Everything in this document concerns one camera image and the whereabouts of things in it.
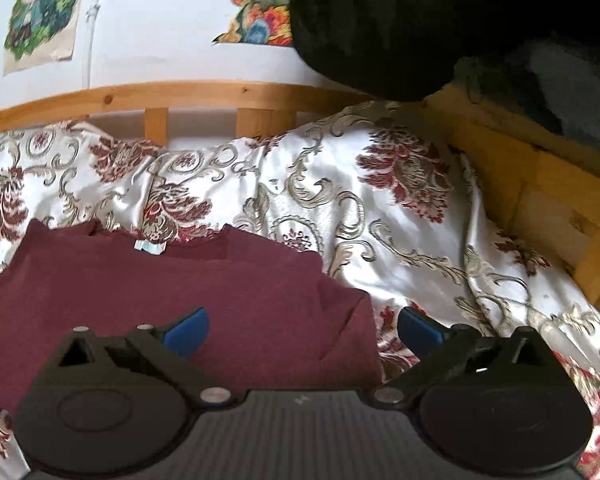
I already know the maroon long-sleeve sweater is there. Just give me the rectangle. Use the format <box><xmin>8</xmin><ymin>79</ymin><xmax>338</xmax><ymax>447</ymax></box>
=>
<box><xmin>0</xmin><ymin>221</ymin><xmax>381</xmax><ymax>410</ymax></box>

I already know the white floral satin bedspread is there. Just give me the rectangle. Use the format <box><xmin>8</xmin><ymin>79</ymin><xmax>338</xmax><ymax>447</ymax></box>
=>
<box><xmin>0</xmin><ymin>103</ymin><xmax>600</xmax><ymax>479</ymax></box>

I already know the black hanging coat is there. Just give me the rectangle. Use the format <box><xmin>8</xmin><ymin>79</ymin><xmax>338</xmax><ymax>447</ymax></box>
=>
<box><xmin>289</xmin><ymin>0</ymin><xmax>600</xmax><ymax>148</ymax></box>

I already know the anime character poster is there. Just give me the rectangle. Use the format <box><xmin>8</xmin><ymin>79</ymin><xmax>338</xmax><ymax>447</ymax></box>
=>
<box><xmin>3</xmin><ymin>0</ymin><xmax>81</xmax><ymax>75</ymax></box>

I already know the wooden bed frame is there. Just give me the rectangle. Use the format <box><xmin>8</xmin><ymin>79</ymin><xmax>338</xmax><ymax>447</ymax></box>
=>
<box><xmin>0</xmin><ymin>80</ymin><xmax>600</xmax><ymax>306</ymax></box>

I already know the white wall pipe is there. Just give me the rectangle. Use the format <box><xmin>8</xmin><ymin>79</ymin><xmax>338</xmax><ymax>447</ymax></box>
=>
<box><xmin>81</xmin><ymin>0</ymin><xmax>100</xmax><ymax>89</ymax></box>

